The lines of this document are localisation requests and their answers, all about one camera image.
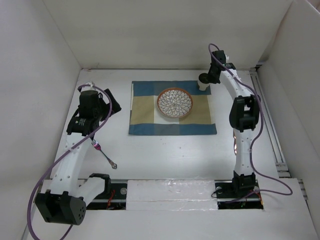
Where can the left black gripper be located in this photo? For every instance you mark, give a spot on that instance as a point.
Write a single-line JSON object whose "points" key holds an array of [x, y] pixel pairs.
{"points": [[107, 107]]}

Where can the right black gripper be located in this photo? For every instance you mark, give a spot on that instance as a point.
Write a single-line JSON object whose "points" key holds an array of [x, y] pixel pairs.
{"points": [[210, 78]]}

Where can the blue beige checkered placemat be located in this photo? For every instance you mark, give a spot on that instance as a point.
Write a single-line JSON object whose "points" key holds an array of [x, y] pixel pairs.
{"points": [[147, 120]]}

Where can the patterned ceramic plate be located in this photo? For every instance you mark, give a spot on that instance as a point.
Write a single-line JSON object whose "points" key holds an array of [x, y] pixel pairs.
{"points": [[174, 103]]}

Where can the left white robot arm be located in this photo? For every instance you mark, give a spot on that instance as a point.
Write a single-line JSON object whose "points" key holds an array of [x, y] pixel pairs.
{"points": [[65, 202]]}

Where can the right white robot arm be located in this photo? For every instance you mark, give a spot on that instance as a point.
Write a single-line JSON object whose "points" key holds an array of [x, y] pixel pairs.
{"points": [[243, 118]]}

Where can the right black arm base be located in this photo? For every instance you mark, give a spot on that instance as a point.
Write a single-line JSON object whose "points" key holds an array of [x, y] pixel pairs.
{"points": [[240, 193]]}

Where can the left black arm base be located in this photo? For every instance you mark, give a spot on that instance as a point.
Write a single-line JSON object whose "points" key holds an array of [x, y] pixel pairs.
{"points": [[117, 192]]}

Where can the iridescent metal fork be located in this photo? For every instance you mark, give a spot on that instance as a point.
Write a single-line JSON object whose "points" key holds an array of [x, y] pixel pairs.
{"points": [[97, 146]]}

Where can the copper knife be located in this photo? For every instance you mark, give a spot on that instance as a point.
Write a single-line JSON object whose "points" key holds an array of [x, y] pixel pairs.
{"points": [[234, 143]]}

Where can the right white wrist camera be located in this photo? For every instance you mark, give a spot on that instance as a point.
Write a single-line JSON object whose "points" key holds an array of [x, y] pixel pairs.
{"points": [[227, 58]]}

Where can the aluminium rail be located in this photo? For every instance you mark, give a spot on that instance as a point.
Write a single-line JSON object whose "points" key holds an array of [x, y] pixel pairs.
{"points": [[280, 162]]}

